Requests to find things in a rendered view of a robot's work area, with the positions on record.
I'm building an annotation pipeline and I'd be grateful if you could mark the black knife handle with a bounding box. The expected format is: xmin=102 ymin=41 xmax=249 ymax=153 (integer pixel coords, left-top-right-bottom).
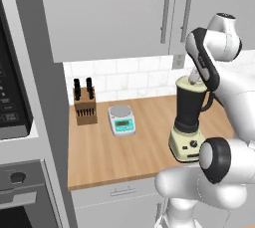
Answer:
xmin=73 ymin=78 xmax=82 ymax=103
xmin=85 ymin=77 xmax=96 ymax=101

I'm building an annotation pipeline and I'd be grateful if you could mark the white and teal kitchen scale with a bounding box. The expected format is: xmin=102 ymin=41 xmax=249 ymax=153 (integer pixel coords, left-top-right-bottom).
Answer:
xmin=107 ymin=104 xmax=137 ymax=137

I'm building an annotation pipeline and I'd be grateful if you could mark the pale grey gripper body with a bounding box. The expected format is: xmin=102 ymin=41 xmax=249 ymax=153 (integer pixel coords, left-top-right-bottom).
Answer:
xmin=188 ymin=66 xmax=203 ymax=86

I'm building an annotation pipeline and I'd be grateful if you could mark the wide grey cupboard door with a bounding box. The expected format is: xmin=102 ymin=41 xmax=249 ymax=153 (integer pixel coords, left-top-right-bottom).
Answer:
xmin=37 ymin=0 xmax=179 ymax=64

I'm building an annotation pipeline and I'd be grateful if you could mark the cream and black blender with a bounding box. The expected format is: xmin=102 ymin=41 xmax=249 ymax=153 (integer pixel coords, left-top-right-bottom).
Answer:
xmin=167 ymin=75 xmax=217 ymax=163

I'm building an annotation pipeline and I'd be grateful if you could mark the black oven knob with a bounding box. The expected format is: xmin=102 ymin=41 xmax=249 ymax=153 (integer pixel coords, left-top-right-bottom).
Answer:
xmin=9 ymin=170 xmax=27 ymax=185

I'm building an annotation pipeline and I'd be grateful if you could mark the grey base cupboard door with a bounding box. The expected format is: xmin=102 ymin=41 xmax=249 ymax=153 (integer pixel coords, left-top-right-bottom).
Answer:
xmin=73 ymin=193 xmax=167 ymax=228

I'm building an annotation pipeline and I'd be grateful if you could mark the grey built-in oven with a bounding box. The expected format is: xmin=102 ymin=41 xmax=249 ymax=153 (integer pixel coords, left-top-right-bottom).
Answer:
xmin=0 ymin=159 xmax=65 ymax=228

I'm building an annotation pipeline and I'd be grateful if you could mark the grey drawer front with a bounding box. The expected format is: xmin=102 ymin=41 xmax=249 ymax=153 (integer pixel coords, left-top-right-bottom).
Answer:
xmin=71 ymin=176 xmax=160 ymax=210

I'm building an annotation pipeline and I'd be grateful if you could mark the grey drawer handle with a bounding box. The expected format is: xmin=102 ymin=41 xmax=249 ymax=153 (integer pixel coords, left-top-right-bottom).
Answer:
xmin=110 ymin=187 xmax=137 ymax=197

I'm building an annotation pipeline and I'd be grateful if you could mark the grey tall appliance cabinet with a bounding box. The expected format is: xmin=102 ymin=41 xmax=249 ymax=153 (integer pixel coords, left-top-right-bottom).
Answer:
xmin=9 ymin=0 xmax=78 ymax=228

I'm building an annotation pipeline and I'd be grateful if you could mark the grey bar cupboard handle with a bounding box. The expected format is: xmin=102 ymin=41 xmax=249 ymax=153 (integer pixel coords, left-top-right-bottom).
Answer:
xmin=179 ymin=0 xmax=196 ymax=44
xmin=159 ymin=0 xmax=173 ymax=45

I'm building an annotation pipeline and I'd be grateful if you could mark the grey base cupboard handle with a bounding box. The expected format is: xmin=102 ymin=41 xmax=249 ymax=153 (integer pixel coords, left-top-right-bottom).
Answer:
xmin=154 ymin=201 xmax=164 ymax=228

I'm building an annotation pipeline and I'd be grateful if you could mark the black microwave oven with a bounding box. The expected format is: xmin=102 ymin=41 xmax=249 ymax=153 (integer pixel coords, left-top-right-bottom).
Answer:
xmin=0 ymin=0 xmax=35 ymax=141

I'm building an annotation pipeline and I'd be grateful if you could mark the grey wall socket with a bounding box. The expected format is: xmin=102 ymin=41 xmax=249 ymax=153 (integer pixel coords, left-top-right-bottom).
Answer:
xmin=171 ymin=54 xmax=185 ymax=71

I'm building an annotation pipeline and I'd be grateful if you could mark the grey oven handle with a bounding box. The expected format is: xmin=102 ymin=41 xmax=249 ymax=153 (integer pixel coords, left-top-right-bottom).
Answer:
xmin=0 ymin=191 xmax=38 ymax=210

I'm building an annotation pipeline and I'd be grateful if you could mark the wooden knife block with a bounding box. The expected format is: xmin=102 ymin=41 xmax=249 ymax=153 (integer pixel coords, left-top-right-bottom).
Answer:
xmin=73 ymin=87 xmax=99 ymax=126

